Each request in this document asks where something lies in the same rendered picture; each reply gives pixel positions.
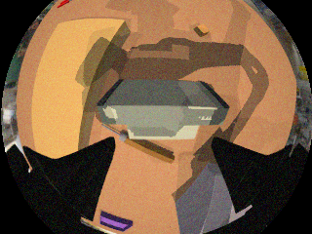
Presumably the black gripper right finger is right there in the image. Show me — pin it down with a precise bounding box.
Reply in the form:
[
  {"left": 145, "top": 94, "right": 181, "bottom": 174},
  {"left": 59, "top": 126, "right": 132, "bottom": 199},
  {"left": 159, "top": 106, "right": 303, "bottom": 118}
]
[{"left": 211, "top": 136, "right": 293, "bottom": 214}]

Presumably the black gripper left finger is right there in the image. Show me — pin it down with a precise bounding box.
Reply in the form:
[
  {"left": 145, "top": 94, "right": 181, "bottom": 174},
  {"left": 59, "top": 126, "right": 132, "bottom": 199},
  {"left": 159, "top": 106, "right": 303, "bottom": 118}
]
[{"left": 22, "top": 136, "right": 116, "bottom": 221}]

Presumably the purple rectangular tray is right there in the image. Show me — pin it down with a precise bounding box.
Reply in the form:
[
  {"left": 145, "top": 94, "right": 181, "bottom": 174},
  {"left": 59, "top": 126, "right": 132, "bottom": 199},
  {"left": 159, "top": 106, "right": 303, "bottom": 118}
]
[{"left": 100, "top": 212, "right": 133, "bottom": 233}]

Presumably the light orange panel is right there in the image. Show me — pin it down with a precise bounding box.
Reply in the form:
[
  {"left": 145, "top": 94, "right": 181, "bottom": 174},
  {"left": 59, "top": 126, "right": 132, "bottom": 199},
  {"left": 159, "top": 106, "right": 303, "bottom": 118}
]
[{"left": 31, "top": 19, "right": 130, "bottom": 159}]

